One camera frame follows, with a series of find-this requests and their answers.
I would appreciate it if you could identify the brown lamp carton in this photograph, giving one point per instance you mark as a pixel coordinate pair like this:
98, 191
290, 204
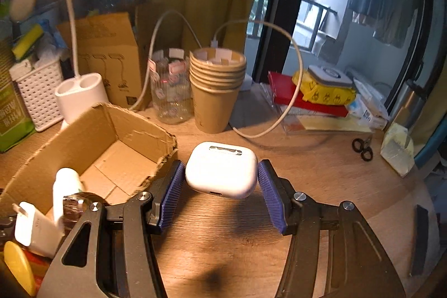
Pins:
108, 50

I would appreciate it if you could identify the yellow lid jar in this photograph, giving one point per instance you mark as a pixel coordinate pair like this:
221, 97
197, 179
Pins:
19, 266

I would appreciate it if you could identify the steel thermos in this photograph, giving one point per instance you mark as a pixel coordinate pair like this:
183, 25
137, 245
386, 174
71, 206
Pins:
407, 102

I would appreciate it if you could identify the clear jar with red labels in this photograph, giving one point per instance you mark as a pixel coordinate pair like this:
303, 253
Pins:
171, 92

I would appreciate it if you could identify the green paper package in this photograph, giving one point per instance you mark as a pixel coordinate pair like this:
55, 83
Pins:
14, 116

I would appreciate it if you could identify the clear acrylic tray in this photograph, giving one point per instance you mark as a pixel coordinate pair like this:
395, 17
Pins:
314, 125

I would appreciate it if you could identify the cardboard box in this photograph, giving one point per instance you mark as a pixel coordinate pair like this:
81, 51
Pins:
139, 130

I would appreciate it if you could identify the black scissors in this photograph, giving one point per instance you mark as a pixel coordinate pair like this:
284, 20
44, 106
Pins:
363, 148

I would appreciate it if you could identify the yellow round container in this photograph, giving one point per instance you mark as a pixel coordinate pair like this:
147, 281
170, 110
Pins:
314, 90

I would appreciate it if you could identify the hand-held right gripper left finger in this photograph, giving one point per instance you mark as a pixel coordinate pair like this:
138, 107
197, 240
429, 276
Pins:
173, 193

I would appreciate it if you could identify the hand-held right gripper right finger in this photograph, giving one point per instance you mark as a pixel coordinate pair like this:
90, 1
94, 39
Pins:
270, 196

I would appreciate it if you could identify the dark glass bottle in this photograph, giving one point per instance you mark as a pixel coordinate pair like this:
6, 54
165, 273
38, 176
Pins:
75, 210

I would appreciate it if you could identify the white earbud case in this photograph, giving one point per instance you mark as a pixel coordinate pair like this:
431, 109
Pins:
220, 168

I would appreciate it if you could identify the white desk lamp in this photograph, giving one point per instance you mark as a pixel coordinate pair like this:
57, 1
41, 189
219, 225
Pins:
82, 95

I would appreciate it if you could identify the white charger plug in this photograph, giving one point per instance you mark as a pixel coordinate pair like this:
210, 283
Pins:
35, 231

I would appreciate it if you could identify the red flat box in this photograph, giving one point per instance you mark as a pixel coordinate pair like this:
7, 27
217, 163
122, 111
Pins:
283, 88

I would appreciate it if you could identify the stack of paper cups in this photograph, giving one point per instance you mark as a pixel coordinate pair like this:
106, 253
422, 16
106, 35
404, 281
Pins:
214, 95

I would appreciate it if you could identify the white woven basket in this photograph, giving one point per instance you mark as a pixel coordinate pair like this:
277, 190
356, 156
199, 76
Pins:
38, 95

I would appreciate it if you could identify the white tube bottle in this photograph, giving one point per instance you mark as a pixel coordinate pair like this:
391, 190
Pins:
66, 186

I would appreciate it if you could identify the green yellow sponge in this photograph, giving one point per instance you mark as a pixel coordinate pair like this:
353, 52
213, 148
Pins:
28, 43

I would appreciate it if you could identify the pale yellow tissue pack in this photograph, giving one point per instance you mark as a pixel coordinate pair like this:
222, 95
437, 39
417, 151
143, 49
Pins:
396, 151

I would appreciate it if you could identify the small white carton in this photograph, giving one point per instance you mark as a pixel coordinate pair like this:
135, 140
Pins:
370, 109

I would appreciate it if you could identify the white plastic bag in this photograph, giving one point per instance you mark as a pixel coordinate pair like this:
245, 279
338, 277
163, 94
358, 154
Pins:
50, 48

